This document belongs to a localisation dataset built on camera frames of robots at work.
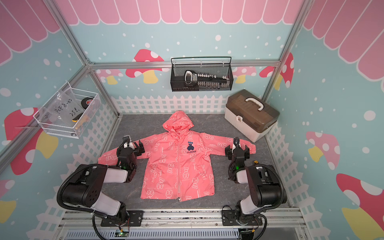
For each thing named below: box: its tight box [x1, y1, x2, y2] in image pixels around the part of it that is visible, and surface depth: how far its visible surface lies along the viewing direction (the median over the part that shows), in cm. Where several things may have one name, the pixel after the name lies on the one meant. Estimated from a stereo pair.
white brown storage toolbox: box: [224, 89, 280, 143], surface depth 100 cm
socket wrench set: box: [184, 70, 230, 89], surface depth 91 cm
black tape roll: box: [81, 97, 94, 110], surface depth 82 cm
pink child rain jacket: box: [98, 110, 256, 202], surface depth 94 cm
